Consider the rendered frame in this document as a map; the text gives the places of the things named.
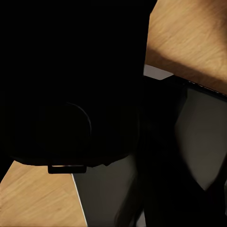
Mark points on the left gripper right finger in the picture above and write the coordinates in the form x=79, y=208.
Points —
x=171, y=196

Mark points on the digital camera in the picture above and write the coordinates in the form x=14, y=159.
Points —
x=71, y=75

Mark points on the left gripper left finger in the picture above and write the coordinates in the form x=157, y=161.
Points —
x=5, y=163

